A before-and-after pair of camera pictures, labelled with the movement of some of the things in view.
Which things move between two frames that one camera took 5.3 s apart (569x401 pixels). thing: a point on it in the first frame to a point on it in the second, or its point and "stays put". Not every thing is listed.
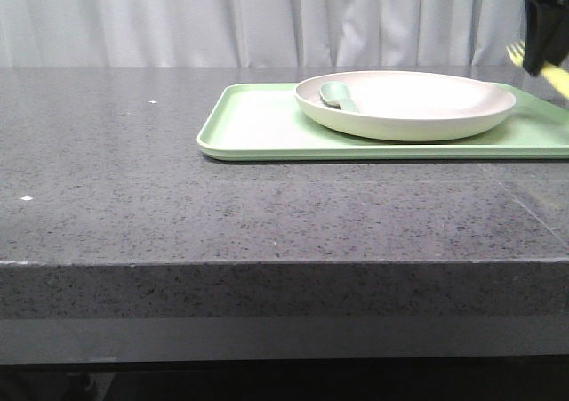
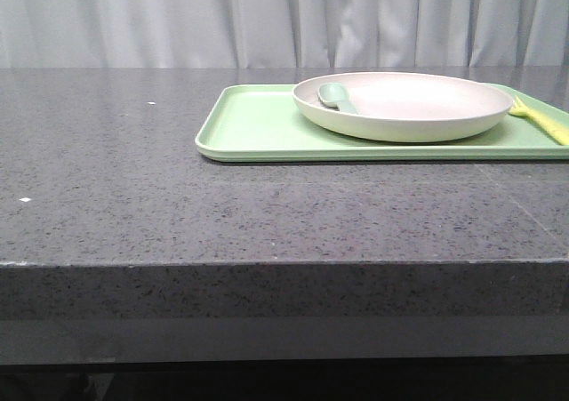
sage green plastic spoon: x=337 y=94 stays put
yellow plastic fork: x=557 y=76 to x=557 y=132
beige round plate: x=405 y=105 stays put
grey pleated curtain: x=255 y=20 stays put
